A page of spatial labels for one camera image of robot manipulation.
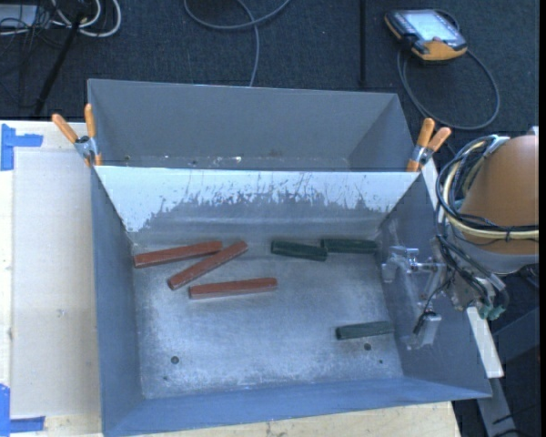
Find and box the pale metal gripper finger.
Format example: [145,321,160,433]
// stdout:
[406,311,443,351]
[380,245,420,284]

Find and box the dark green flat block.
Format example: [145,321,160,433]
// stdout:
[270,239,329,262]
[319,238,379,255]
[335,320,395,341]

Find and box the grey metal bin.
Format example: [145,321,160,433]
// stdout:
[86,78,493,437]

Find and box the red-brown flat block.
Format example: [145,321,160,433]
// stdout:
[133,239,224,269]
[187,277,279,300]
[167,239,250,291]

